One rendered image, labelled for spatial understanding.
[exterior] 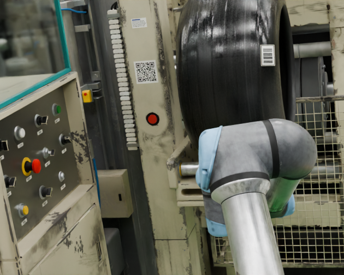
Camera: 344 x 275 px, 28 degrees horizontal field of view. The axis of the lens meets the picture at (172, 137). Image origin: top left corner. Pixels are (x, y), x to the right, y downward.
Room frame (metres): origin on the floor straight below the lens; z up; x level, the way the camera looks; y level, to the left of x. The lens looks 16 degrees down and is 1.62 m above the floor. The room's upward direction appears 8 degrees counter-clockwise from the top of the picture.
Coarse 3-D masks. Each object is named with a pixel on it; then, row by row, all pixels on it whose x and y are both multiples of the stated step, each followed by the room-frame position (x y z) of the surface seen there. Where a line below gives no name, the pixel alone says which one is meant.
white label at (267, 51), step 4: (260, 48) 1.92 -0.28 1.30; (264, 48) 1.92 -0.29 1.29; (268, 48) 1.92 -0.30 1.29; (272, 48) 1.92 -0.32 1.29; (260, 52) 1.91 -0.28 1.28; (264, 52) 1.91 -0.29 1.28; (268, 52) 1.91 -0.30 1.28; (272, 52) 1.91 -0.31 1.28; (260, 56) 1.91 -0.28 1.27; (264, 56) 1.91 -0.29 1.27; (268, 56) 1.91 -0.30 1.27; (272, 56) 1.91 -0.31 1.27; (264, 60) 1.91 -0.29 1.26; (268, 60) 1.91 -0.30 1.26; (272, 60) 1.91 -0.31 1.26; (264, 64) 1.90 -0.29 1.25; (268, 64) 1.90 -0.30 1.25; (272, 64) 1.90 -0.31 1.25
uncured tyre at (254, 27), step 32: (192, 0) 2.11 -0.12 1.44; (224, 0) 2.06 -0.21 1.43; (256, 0) 2.02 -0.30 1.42; (192, 32) 2.00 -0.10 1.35; (224, 32) 1.97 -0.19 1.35; (256, 32) 1.94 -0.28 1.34; (288, 32) 2.33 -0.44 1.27; (192, 64) 1.96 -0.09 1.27; (224, 64) 1.93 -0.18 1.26; (256, 64) 1.91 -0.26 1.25; (288, 64) 2.35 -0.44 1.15; (192, 96) 1.95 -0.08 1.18; (224, 96) 1.92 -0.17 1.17; (256, 96) 1.90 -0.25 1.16; (288, 96) 2.31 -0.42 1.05; (192, 128) 1.99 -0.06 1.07
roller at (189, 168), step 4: (180, 164) 2.12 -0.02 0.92; (184, 164) 2.11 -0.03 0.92; (188, 164) 2.10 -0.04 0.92; (192, 164) 2.10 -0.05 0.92; (196, 164) 2.10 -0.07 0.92; (180, 168) 2.11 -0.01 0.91; (184, 168) 2.10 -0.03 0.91; (188, 168) 2.10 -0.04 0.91; (192, 168) 2.09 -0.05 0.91; (196, 168) 2.09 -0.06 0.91; (180, 172) 2.10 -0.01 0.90; (184, 172) 2.10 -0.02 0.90; (188, 172) 2.09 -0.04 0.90; (192, 172) 2.09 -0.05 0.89
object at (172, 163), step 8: (184, 144) 2.24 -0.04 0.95; (176, 152) 2.16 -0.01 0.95; (184, 152) 2.20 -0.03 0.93; (192, 152) 2.29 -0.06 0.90; (168, 160) 2.08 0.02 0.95; (176, 160) 2.10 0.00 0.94; (184, 160) 2.18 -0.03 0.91; (192, 160) 2.28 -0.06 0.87; (168, 168) 2.07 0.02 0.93; (176, 168) 2.09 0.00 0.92; (168, 176) 2.08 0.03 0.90; (176, 176) 2.08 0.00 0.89; (176, 184) 2.07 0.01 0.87
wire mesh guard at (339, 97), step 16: (320, 96) 2.45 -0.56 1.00; (336, 96) 2.42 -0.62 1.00; (336, 112) 2.43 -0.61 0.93; (320, 128) 2.45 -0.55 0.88; (336, 128) 2.43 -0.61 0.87; (320, 144) 2.45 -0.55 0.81; (336, 208) 2.43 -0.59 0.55; (288, 224) 2.49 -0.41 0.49; (304, 224) 2.47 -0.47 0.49; (320, 224) 2.46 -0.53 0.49; (336, 224) 2.44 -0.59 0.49
